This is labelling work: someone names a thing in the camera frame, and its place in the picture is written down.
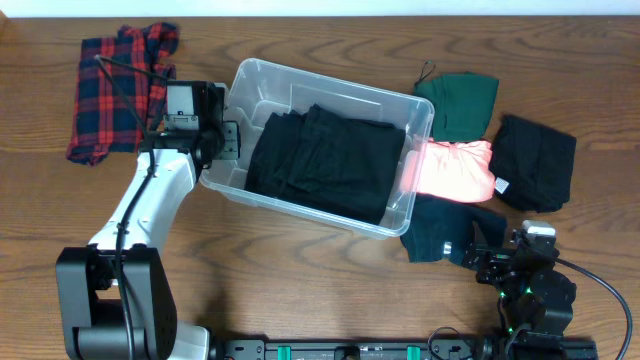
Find black garment white tag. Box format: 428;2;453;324
489;114;577;213

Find red navy plaid shirt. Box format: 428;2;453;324
66;22;179;166

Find large black pants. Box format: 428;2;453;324
244;104;406;225

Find clear plastic storage bin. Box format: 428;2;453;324
200;58;435;240

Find dark green garment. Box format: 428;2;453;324
413;60;499;142

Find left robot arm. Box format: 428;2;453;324
55;81;240;359

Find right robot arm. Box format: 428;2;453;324
462;220;577;338

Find dark teal folded garment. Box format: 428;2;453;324
400;195;508;265

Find coral pink folded garment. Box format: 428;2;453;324
399;138;496;203

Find right black cable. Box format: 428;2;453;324
554;257;634;360

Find black cable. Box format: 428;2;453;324
94;54;169;360
554;257;634;360

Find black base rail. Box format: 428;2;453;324
207;338;599;360

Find left black cable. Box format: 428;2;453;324
94;54;169;360

